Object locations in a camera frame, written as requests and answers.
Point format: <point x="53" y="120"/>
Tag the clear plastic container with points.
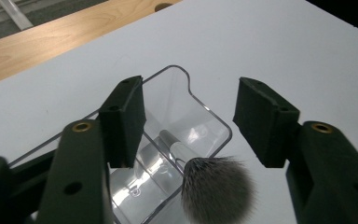
<point x="174" y="102"/>

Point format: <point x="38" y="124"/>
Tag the grey makeup brush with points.
<point x="217" y="189"/>

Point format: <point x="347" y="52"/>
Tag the metal rail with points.
<point x="14" y="14"/>

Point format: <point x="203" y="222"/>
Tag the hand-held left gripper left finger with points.
<point x="122" y="124"/>

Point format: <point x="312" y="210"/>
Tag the light wooden board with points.
<point x="52" y="40"/>

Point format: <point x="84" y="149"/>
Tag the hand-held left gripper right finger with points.
<point x="264" y="124"/>

